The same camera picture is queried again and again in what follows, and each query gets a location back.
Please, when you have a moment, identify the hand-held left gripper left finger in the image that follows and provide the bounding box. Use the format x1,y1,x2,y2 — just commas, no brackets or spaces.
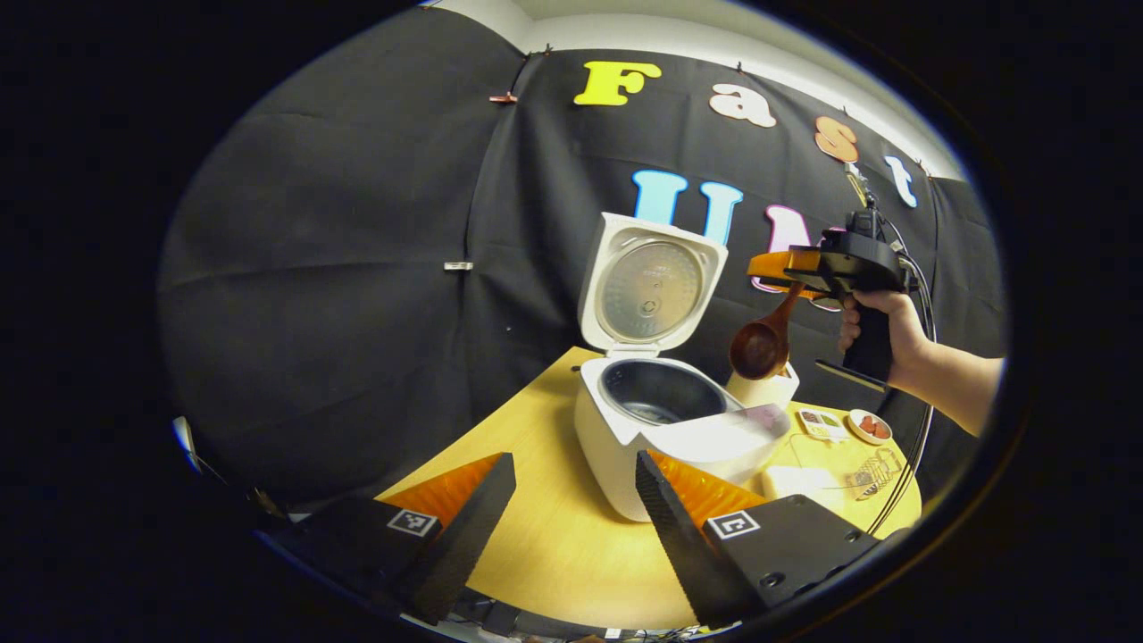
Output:
259,452,517,626

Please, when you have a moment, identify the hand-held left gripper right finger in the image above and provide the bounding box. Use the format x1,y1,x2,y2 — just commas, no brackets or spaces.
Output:
636,449,894,628

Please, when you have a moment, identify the brown wooden spoon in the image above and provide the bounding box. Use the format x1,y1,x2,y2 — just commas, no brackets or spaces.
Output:
729,281,805,381

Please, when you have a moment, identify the white rice cooker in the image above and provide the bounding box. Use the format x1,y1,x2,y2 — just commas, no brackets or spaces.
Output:
573,212,791,523

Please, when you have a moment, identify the clear box of white rice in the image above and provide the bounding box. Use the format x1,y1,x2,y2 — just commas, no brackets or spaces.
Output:
759,433,863,501

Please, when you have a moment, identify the metal wire chopstick holder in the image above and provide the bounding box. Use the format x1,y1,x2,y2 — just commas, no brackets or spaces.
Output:
847,447,903,501

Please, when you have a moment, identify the white toaster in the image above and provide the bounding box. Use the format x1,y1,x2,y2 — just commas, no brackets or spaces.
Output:
725,362,800,410

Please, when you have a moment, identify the white divided dish of beans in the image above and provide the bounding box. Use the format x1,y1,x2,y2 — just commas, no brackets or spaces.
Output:
797,407,849,442

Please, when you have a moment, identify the white round plate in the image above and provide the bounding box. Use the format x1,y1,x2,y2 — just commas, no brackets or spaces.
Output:
847,408,894,447

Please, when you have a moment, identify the row of small black clips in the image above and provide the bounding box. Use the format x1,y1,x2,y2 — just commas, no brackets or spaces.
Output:
536,40,934,180

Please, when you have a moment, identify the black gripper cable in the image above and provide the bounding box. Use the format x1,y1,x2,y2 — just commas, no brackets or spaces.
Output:
868,201,939,537

